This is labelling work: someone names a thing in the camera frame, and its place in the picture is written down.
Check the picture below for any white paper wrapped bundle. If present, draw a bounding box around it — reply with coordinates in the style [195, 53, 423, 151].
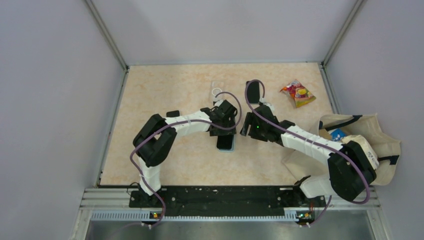
[340, 134, 380, 170]

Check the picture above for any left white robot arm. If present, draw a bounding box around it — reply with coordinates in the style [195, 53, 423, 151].
[130, 100, 239, 207]

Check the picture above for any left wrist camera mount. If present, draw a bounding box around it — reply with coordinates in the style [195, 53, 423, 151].
[213, 99, 224, 107]

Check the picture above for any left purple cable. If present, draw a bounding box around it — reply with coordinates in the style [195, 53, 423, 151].
[129, 91, 243, 228]

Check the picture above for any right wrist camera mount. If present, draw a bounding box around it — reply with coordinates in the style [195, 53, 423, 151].
[258, 97, 275, 112]

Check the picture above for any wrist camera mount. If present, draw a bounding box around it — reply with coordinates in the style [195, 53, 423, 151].
[258, 97, 275, 112]
[213, 99, 224, 107]

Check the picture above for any purple cable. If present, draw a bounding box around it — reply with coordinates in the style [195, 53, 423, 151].
[244, 79, 371, 227]
[129, 91, 243, 228]

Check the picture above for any black phone white edge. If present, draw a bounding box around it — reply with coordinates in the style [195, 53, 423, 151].
[166, 110, 181, 118]

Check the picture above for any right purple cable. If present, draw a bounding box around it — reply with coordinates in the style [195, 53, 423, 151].
[244, 79, 371, 227]

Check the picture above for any beige tote bag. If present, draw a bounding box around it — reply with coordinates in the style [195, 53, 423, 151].
[281, 114, 401, 186]

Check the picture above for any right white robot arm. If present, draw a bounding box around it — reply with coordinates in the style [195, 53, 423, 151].
[240, 104, 377, 206]

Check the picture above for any clear case with ring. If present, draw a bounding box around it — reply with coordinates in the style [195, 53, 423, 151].
[209, 80, 225, 103]

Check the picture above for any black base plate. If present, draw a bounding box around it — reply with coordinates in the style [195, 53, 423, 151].
[129, 185, 326, 217]

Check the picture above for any grey slotted cable duct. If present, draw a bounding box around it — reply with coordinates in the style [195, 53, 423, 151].
[91, 210, 312, 222]

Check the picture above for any blue box in bag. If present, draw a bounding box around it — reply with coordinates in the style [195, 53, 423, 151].
[328, 128, 348, 142]

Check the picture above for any colourful snack packet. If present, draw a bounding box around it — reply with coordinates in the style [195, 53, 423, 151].
[280, 79, 316, 108]

